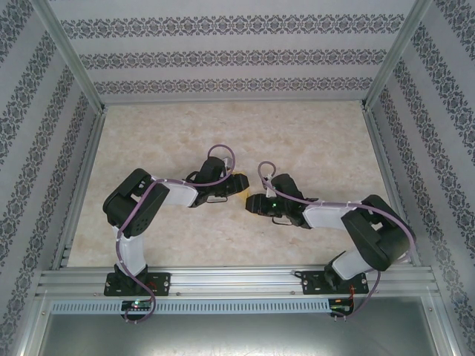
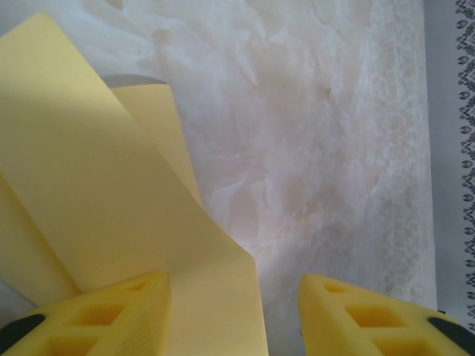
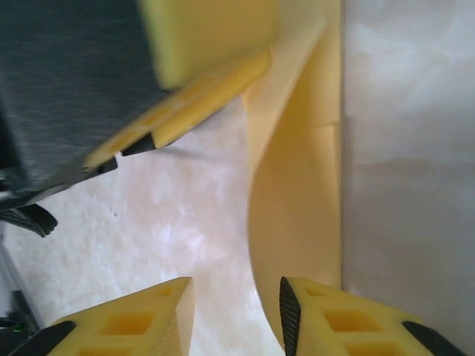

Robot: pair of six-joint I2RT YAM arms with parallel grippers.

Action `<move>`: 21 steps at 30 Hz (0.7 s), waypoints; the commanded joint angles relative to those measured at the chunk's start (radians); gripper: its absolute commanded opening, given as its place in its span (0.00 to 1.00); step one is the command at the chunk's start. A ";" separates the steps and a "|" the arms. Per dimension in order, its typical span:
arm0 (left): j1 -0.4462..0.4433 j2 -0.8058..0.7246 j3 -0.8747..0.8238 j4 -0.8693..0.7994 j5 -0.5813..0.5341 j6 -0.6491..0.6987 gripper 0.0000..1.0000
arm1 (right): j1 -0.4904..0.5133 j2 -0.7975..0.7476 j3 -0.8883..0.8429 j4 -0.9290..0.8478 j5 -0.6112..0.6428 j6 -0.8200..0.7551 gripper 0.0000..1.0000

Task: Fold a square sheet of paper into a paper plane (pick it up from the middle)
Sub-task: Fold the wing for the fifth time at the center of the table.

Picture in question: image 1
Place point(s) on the grey metal sheet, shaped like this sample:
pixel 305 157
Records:
pixel 237 333

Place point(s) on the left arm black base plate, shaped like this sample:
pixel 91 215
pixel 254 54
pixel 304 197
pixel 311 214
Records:
pixel 163 283

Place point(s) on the aluminium frame post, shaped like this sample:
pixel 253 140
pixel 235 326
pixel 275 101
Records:
pixel 70 55
pixel 399 55

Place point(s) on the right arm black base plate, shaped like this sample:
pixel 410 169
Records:
pixel 311 282

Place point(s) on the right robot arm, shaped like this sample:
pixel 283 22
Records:
pixel 375 237

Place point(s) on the controller board with orange light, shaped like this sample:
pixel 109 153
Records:
pixel 339 305

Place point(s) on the controller board with green light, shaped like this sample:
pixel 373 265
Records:
pixel 137 305

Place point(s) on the long aluminium mounting rail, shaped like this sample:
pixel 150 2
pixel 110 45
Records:
pixel 237 282

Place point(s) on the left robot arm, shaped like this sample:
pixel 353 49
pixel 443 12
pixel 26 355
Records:
pixel 133 207

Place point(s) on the aluminium side rail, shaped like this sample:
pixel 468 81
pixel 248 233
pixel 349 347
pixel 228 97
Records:
pixel 81 185
pixel 389 185

